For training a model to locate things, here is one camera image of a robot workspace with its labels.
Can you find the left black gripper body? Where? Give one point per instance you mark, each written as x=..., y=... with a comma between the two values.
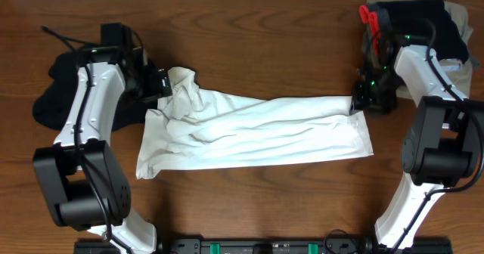
x=147, y=86

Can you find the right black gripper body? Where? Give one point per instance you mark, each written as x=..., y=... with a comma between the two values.
x=380, y=94

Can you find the white t-shirt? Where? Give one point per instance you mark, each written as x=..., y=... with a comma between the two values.
x=197, y=129

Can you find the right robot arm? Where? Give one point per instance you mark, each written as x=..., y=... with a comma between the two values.
x=442, y=152

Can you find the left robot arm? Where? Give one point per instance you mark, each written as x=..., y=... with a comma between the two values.
x=83, y=185

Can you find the light blue folded garment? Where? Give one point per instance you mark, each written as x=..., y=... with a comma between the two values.
x=450, y=65

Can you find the khaki folded garment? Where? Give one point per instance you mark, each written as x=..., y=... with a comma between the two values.
x=462, y=78

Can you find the black t-shirt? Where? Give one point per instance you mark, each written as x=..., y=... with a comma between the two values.
x=56, y=95

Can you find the black mounting rail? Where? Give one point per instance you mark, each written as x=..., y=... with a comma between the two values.
x=344, y=245

